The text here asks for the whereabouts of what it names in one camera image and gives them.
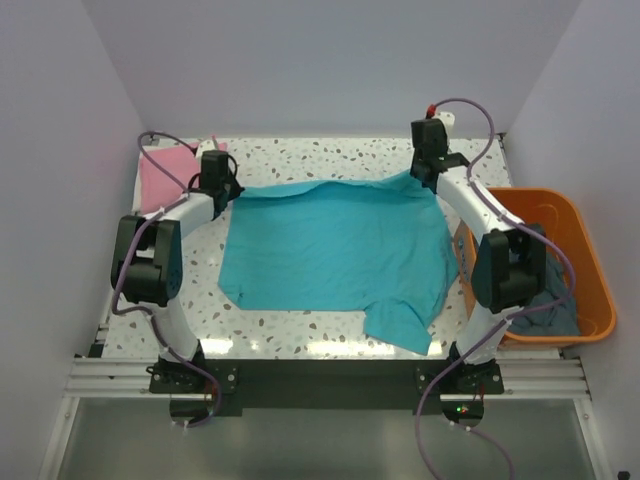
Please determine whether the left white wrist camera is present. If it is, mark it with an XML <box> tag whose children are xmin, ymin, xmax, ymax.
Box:
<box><xmin>196</xmin><ymin>139</ymin><xmax>227</xmax><ymax>156</ymax></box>

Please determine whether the folded white t shirt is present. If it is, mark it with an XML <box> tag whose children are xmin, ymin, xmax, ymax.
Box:
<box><xmin>131</xmin><ymin>152</ymin><xmax>148</xmax><ymax>214</ymax></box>

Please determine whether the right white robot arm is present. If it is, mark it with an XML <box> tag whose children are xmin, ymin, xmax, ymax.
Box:
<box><xmin>410</xmin><ymin>117</ymin><xmax>546</xmax><ymax>393</ymax></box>

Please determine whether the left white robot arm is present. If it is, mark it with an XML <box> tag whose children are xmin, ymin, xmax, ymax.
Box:
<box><xmin>110</xmin><ymin>150</ymin><xmax>243</xmax><ymax>392</ymax></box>

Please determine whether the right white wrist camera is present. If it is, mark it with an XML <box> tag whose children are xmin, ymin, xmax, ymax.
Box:
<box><xmin>425</xmin><ymin>104</ymin><xmax>455</xmax><ymax>129</ymax></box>

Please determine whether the teal t shirt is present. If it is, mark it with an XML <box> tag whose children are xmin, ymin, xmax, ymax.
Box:
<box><xmin>218</xmin><ymin>172</ymin><xmax>458</xmax><ymax>355</ymax></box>

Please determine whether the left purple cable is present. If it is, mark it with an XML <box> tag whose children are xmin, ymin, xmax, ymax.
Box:
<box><xmin>109</xmin><ymin>130</ymin><xmax>224</xmax><ymax>429</ymax></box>

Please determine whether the grey t shirt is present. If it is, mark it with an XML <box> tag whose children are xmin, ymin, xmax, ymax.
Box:
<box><xmin>509</xmin><ymin>254</ymin><xmax>581</xmax><ymax>337</ymax></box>

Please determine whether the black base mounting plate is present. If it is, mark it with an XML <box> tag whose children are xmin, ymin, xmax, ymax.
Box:
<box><xmin>146</xmin><ymin>359</ymin><xmax>505</xmax><ymax>420</ymax></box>

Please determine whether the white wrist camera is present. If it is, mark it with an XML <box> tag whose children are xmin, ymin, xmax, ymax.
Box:
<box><xmin>425</xmin><ymin>104</ymin><xmax>455</xmax><ymax>129</ymax></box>
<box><xmin>196</xmin><ymin>139</ymin><xmax>227</xmax><ymax>156</ymax></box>

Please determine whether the orange plastic basket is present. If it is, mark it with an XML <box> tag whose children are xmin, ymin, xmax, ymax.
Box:
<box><xmin>454</xmin><ymin>188</ymin><xmax>616</xmax><ymax>349</ymax></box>

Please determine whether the folded pink t shirt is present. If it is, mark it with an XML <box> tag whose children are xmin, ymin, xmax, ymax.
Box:
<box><xmin>145</xmin><ymin>136</ymin><xmax>219</xmax><ymax>214</ymax></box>

